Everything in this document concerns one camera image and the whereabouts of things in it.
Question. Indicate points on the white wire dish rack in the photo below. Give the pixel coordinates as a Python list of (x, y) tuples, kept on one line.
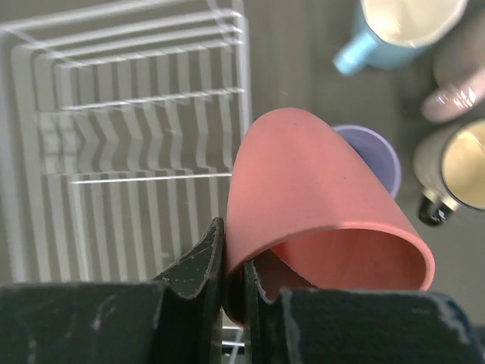
[(120, 123)]

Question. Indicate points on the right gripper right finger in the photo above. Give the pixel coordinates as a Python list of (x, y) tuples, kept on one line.
[(289, 321)]

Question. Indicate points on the purple cup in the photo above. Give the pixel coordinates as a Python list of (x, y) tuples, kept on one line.
[(376, 152)]

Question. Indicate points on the clear pink glass mug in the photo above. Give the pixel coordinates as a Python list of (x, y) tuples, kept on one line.
[(458, 70)]

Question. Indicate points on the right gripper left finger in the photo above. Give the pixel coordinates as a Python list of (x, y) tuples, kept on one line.
[(173, 318)]

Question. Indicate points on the pink cup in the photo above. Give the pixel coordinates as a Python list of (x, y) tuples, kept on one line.
[(300, 191)]

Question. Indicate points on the cream ceramic mug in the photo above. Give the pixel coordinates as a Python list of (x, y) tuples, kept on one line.
[(449, 164)]

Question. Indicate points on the light blue mug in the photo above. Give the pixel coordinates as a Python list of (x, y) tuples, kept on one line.
[(389, 34)]

